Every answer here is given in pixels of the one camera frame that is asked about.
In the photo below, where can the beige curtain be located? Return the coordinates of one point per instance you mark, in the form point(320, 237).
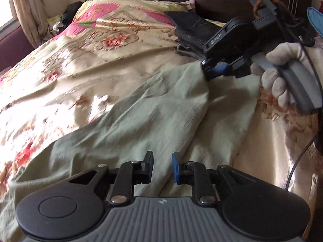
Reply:
point(32, 10)

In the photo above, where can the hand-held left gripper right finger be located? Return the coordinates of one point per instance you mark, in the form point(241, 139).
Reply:
point(176, 165)

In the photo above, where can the blue rimmed object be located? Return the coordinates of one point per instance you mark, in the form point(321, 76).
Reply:
point(315, 20)

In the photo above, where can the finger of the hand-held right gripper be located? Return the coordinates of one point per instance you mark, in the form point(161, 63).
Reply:
point(217, 70)

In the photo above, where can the pale green pants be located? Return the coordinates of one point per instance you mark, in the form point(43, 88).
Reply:
point(141, 136)

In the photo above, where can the person's right hand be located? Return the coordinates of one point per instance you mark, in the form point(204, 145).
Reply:
point(280, 58)

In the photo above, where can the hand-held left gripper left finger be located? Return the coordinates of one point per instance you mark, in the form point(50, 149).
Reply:
point(150, 161)

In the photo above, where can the floral bedspread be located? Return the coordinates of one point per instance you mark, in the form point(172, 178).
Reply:
point(83, 63)

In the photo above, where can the dark folded clothes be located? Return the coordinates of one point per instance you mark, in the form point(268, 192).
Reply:
point(194, 34)

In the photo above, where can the black cloth bundle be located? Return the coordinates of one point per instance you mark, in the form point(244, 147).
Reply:
point(70, 11)

